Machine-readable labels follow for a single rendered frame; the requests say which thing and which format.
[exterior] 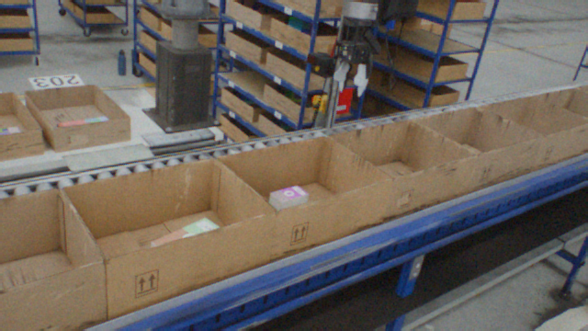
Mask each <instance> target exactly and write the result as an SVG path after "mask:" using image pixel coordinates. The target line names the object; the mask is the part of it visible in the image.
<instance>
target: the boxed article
mask: <svg viewBox="0 0 588 331"><path fill-rule="evenodd" d="M308 196H309V194H307V193H306V192H305V191H303V190H302V189H301V188H300V187H299V186H296V187H292V188H286V189H282V190H279V191H277V192H273V193H270V200H269V203H270V204H272V205H273V206H274V207H275V208H276V209H277V211H279V210H282V209H286V208H289V207H292V206H296V205H300V204H301V203H305V202H307V200H308Z"/></svg>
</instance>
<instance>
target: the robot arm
mask: <svg viewBox="0 0 588 331"><path fill-rule="evenodd" d="M378 5H379V0H345V10H344V17H348V18H347V19H346V20H344V25H343V30H342V37H341V40H336V41H335V45H334V57H333V59H338V57H339V60H340V64H341V68H340V70H339V71H337V72H336V73H335V74H334V80H338V81H339V86H340V90H341V92H344V90H345V88H346V86H347V80H348V79H349V72H350V71H351V69H352V64H351V63H353V64H358V67H357V75H356V76H355V78H354V83H355V85H357V86H358V89H357V96H358V97H360V96H361V94H362V93H363V91H364V89H365V87H366V85H367V83H368V79H369V77H370V75H371V72H372V69H373V58H372V54H374V55H375V54H377V55H379V52H380V50H381V47H380V46H379V44H378V41H377V40H376V38H375V37H374V35H373V34H372V32H371V31H370V30H369V29H366V28H365V26H371V25H372V21H370V20H376V17H377V12H378ZM162 10H163V11H165V12H167V13H170V14H174V15H179V16H190V17H196V16H204V15H207V14H208V13H209V1H208V0H162ZM336 46H338V53H337V55H335V50H336ZM340 47H341V50H340ZM339 51H340V53H339ZM361 63H362V64H361Z"/></svg>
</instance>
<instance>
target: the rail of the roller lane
mask: <svg viewBox="0 0 588 331"><path fill-rule="evenodd" d="M583 82H586V83H587V82H588V79H584V80H579V81H573V82H569V83H564V84H559V85H554V86H544V87H539V88H534V89H528V90H524V91H518V92H513V93H503V94H499V95H493V96H488V97H479V98H473V99H469V100H464V101H459V102H454V103H448V104H444V105H438V106H433V107H429V108H419V109H414V110H409V111H404V112H400V113H394V114H389V115H384V116H378V117H374V118H369V119H364V120H355V121H349V122H345V123H340V124H334V126H333V127H332V128H329V129H331V130H332V131H335V130H336V128H338V127H342V128H343V129H345V128H346V127H347V126H351V127H355V126H356V125H357V124H361V125H363V126H365V125H366V124H367V123H368V122H371V123H373V124H374V122H375V121H376V120H379V121H381V122H383V121H384V120H385V119H389V120H393V118H395V117H398V118H401V116H407V117H409V116H410V115H411V114H414V115H416V116H417V114H418V113H420V112H423V113H424V114H425V113H426V112H427V111H429V110H430V111H431V112H433V111H434V110H435V109H438V110H441V108H446V109H448V108H449V107H453V108H455V107H456V106H457V105H460V106H461V107H462V106H463V105H464V104H467V105H468V104H469V103H471V102H472V103H474V104H475V103H476V102H477V101H480V102H482V101H483V100H487V101H489V100H490V99H494V100H495V99H496V98H497V97H498V98H502V97H508V96H513V95H519V94H520V93H522V94H524V93H525V92H527V93H530V92H531V91H534V92H536V91H537V90H539V91H540V90H541V89H545V90H546V89H547V88H554V87H555V88H556V87H562V86H570V85H574V84H577V85H578V84H579V83H583ZM326 130H328V129H325V128H324V127H315V128H311V129H305V130H300V131H291V132H286V133H280V134H276V135H271V136H266V137H261V138H255V139H252V140H247V141H244V142H239V143H227V144H222V145H217V146H211V147H207V148H202V149H197V150H186V151H182V152H177V153H172V154H163V155H157V156H155V157H150V158H146V159H141V160H135V161H130V162H125V163H119V164H115V165H105V166H101V167H95V168H89V169H85V170H79V171H74V172H68V173H62V174H58V175H52V176H47V177H37V178H27V179H23V180H18V181H13V182H7V183H4V184H1V185H0V190H3V191H5V192H6V193H7V194H8V196H9V197H13V196H14V192H15V190H16V188H18V187H21V186H26V187H28V188H29V189H30V191H31V192H36V186H37V185H38V184H39V183H41V182H49V183H51V185H52V186H53V188H58V187H57V185H58V182H59V181H60V180H61V179H62V178H65V177H68V178H70V179H71V180H72V181H73V182H74V184H77V179H78V178H79V177H80V176H83V175H89V176H91V177H92V178H93V179H94V180H97V176H98V175H99V174H100V173H101V172H103V171H108V172H109V173H110V174H111V175H113V176H115V175H116V172H117V170H118V169H120V168H122V167H125V168H127V169H128V170H129V171H130V172H131V173H133V170H134V168H135V167H136V166H137V165H145V166H147V167H148V169H149V170H151V165H152V163H153V162H156V161H160V162H162V163H163V164H164V165H165V166H167V163H168V161H169V160H170V159H172V158H177V159H178V160H179V161H180V162H181V163H182V164H183V159H184V158H185V157H186V156H187V155H193V156H194V157H195V158H196V159H198V157H199V156H200V154H202V153H204V152H206V153H208V154H209V155H211V156H213V153H214V152H215V151H216V150H222V151H224V152H225V153H226V154H227V152H228V150H230V148H236V149H237V150H240V151H241V149H242V147H243V146H245V145H250V146H251V147H252V148H254V145H255V144H256V143H262V144H264V145H265V146H266V145H267V143H268V142H269V141H271V140H274V141H276V142H277V143H278V142H279V140H280V139H282V138H287V139H289V140H291V138H292V137H293V136H295V135H298V136H299V137H300V138H302V136H303V135H304V134H305V133H309V134H311V135H312V136H313V135H314V133H315V132H317V131H321V132H322V133H324V132H325V131H326Z"/></svg>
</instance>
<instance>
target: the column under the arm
mask: <svg viewBox="0 0 588 331"><path fill-rule="evenodd" d="M211 64H212V51H211V50H209V49H208V48H206V47H204V46H203V45H201V44H200V43H198V48H196V49H193V50H182V49H177V48H173V47H172V45H171V41H170V40H162V41H156V60H155V71H156V74H155V107H153V108H143V109H142V111H143V112H144V113H145V114H146V115H147V116H148V118H149V119H150V120H151V121H152V122H153V123H154V124H155V125H158V126H159V127H160V128H161V129H162V130H163V131H164V132H165V133H166V134H168V133H175V132H180V131H191V130H197V129H203V128H208V127H220V126H222V124H221V123H220V122H218V121H217V120H216V119H214V118H213V117H212V116H211V115H210V114H209V91H210V78H211Z"/></svg>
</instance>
